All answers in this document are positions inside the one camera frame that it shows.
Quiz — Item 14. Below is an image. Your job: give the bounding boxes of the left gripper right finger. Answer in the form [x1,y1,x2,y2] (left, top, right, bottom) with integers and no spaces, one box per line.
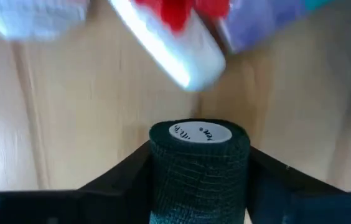
[246,146,350,224]

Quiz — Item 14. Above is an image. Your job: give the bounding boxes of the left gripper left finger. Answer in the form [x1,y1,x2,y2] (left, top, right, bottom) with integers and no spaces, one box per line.
[78,141,151,224]

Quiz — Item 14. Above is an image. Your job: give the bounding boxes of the dark green bandage roll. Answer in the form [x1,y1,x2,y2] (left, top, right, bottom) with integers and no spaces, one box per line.
[148,118,251,224]

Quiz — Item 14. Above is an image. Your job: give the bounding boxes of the red and white bottle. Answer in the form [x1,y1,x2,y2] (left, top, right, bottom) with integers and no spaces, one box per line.
[108,0,231,92]

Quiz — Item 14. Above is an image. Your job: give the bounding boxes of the rainbow weekly pill organiser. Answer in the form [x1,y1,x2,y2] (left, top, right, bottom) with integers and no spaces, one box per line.
[217,0,335,54]

